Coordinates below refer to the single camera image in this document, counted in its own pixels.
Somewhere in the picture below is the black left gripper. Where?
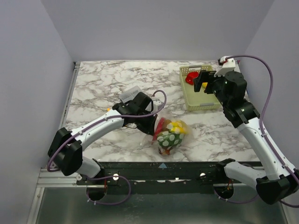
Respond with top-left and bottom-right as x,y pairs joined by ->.
135,109 -> 158,135

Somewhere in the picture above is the red chili pepper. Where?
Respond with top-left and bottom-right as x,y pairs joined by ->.
152,118 -> 165,142

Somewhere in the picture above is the green bell pepper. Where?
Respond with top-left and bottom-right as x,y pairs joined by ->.
157,131 -> 185,148

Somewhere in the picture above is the clear zip top bag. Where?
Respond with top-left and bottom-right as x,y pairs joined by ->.
137,117 -> 192,155

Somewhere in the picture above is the yellow banana bunch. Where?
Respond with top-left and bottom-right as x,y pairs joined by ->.
166,120 -> 188,134

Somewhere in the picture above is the dark maroon fruit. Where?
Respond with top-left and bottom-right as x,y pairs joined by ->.
158,147 -> 172,155

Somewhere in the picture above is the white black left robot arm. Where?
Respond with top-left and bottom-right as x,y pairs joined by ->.
48,92 -> 157,184

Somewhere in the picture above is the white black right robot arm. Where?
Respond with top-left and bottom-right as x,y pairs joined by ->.
193,70 -> 299,204

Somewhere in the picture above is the red bell pepper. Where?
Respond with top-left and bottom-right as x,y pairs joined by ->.
185,71 -> 199,85

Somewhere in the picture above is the pale green perforated basket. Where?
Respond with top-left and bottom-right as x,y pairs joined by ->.
179,64 -> 220,111

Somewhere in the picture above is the black mounting rail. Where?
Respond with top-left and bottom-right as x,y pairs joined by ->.
77,162 -> 237,198

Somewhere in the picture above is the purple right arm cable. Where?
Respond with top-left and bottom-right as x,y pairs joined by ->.
224,55 -> 299,208

